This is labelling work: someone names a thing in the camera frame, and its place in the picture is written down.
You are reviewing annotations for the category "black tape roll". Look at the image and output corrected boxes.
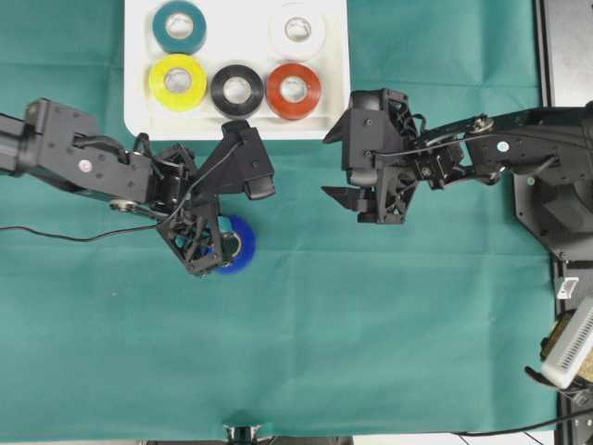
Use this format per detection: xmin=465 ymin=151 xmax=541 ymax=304
xmin=210 ymin=64 xmax=264 ymax=119

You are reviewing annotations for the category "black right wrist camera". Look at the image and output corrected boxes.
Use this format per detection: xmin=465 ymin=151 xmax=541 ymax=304
xmin=342 ymin=89 xmax=397 ymax=187

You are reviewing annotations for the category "white plastic case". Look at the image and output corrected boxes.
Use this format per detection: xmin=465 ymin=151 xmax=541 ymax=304
xmin=123 ymin=1 xmax=350 ymax=141

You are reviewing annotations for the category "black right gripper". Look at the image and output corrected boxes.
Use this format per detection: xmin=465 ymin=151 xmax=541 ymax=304
xmin=322 ymin=89 xmax=463 ymax=223

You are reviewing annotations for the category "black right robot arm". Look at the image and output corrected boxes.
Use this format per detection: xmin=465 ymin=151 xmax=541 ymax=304
xmin=324 ymin=89 xmax=592 ymax=262

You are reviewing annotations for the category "black aluminium frame rail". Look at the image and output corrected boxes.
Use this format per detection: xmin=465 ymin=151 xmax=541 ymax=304
xmin=535 ymin=0 xmax=593 ymax=445

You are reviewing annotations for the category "green tape roll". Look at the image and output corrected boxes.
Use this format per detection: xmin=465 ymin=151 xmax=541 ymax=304
xmin=152 ymin=1 xmax=208 ymax=55

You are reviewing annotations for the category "white tape roll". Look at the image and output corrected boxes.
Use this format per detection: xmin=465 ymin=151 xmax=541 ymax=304
xmin=269 ymin=2 xmax=326 ymax=61

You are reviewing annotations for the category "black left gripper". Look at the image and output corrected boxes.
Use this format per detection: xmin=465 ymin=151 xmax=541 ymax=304
xmin=155 ymin=144 xmax=233 ymax=277

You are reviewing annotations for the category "red tape roll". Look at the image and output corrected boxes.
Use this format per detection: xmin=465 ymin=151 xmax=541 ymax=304
xmin=266 ymin=63 xmax=322 ymax=121

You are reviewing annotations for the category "white perforated box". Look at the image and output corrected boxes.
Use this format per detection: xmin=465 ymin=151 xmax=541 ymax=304
xmin=541 ymin=297 xmax=592 ymax=389

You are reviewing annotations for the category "yellow tape roll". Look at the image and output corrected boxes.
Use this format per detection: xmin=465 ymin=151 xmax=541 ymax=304
xmin=148 ymin=54 xmax=208 ymax=112

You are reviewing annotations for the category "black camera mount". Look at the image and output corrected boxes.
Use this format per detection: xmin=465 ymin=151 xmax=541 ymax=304
xmin=223 ymin=425 xmax=266 ymax=445

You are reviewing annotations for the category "blue tape roll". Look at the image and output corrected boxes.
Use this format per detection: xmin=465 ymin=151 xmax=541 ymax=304
xmin=196 ymin=215 xmax=256 ymax=276

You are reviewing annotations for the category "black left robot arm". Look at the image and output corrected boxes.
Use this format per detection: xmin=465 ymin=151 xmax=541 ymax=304
xmin=1 ymin=98 xmax=240 ymax=276

